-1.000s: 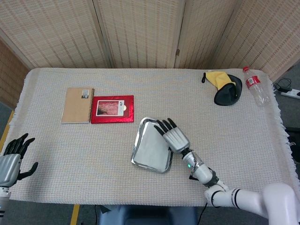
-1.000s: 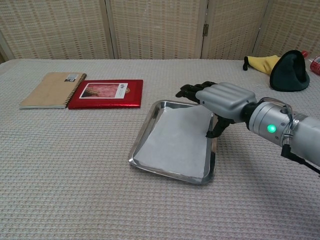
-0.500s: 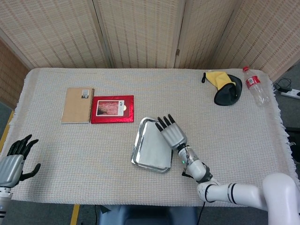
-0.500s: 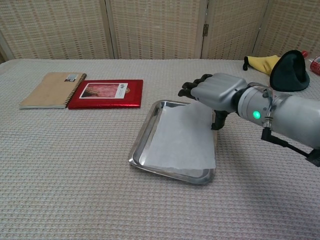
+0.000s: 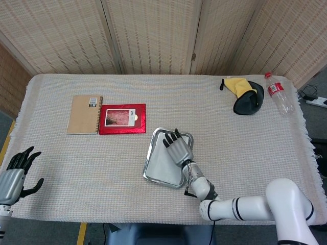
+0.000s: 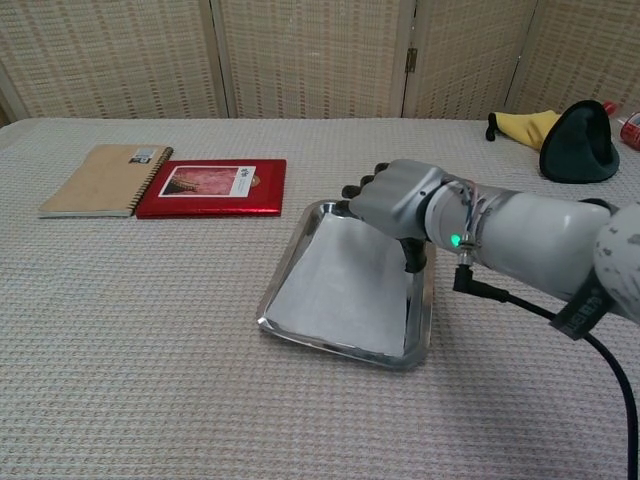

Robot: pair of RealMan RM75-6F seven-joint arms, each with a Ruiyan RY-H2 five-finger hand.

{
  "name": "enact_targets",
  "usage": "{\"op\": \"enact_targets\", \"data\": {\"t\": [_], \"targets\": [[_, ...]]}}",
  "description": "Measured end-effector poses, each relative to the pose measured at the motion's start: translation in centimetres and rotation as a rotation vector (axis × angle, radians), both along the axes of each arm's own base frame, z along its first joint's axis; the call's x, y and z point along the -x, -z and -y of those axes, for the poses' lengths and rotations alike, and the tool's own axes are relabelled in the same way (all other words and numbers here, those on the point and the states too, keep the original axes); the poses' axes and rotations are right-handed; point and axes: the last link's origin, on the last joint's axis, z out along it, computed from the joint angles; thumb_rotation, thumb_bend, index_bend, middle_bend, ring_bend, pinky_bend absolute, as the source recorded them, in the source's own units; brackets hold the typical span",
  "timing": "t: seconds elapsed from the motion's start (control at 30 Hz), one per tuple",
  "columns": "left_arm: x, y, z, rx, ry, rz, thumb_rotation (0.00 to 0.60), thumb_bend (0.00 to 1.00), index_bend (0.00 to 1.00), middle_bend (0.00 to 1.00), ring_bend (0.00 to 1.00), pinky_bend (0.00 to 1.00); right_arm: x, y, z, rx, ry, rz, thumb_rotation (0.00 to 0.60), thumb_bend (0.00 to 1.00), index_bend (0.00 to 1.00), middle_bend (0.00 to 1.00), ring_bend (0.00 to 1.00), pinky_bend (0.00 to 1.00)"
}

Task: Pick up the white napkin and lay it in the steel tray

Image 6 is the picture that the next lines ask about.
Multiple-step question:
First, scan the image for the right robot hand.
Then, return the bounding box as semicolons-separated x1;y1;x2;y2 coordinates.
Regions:
341;158;449;274

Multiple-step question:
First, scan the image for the white paper sheet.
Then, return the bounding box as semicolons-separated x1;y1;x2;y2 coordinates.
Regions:
263;212;412;360

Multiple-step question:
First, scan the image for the silver metal tray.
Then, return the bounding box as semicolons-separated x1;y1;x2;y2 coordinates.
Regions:
257;198;437;372

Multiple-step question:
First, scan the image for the yellow cloth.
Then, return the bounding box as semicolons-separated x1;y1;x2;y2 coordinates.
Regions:
485;109;560;151

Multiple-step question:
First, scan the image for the woven folding screen panel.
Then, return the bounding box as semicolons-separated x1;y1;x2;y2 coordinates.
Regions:
0;0;231;121
209;0;419;120
504;0;640;117
402;0;539;120

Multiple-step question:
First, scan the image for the red glossy book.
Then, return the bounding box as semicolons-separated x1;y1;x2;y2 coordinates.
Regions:
135;158;288;220

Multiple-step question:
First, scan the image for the dark earmuff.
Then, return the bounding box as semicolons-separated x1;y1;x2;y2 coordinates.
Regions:
538;99;622;184

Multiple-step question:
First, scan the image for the clear bottle red label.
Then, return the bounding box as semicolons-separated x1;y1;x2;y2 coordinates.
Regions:
602;99;640;147

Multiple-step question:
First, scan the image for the white woven tablecloth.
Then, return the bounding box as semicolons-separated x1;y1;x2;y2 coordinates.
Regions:
0;117;640;480

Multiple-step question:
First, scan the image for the kraft spiral notebook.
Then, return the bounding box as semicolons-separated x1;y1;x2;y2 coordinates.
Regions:
38;144;175;220

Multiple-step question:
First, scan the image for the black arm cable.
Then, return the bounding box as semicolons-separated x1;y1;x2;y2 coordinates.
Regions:
452;264;632;480

